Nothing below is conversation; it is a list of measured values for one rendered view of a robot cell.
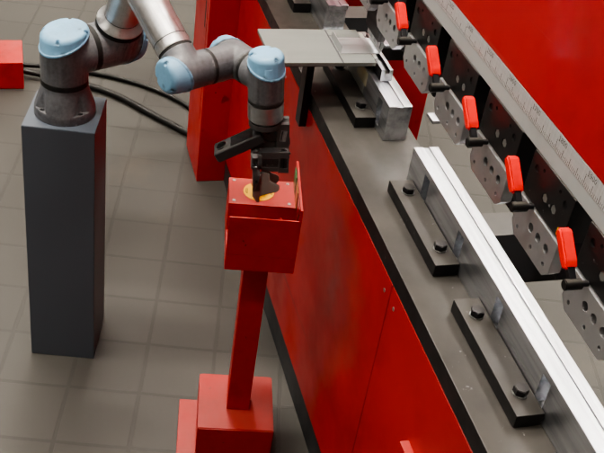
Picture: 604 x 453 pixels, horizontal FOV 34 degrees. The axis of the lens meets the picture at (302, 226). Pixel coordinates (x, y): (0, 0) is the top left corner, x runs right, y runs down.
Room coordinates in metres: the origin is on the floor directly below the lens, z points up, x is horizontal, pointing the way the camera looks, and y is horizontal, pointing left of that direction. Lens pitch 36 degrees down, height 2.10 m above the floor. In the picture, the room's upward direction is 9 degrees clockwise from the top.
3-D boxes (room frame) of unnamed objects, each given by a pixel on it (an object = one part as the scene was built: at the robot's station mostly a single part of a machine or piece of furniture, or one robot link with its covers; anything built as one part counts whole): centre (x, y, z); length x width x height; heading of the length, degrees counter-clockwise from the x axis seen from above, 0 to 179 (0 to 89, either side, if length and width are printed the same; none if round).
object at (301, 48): (2.25, 0.04, 1.00); 0.26 x 0.18 x 0.01; 109
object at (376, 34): (2.30, -0.10, 1.06); 0.10 x 0.02 x 0.10; 19
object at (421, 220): (1.71, -0.25, 0.89); 0.30 x 0.05 x 0.03; 19
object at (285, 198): (1.85, 0.10, 0.75); 0.20 x 0.16 x 0.18; 8
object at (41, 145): (2.12, 0.64, 0.39); 0.18 x 0.18 x 0.78; 5
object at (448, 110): (1.76, -0.29, 1.19); 0.15 x 0.09 x 0.17; 19
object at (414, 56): (1.94, -0.23, 1.19); 0.15 x 0.09 x 0.17; 19
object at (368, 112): (2.24, -0.06, 0.89); 0.30 x 0.05 x 0.03; 19
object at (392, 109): (2.25, -0.12, 0.92); 0.39 x 0.06 x 0.10; 19
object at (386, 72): (2.27, -0.11, 0.99); 0.20 x 0.03 x 0.03; 19
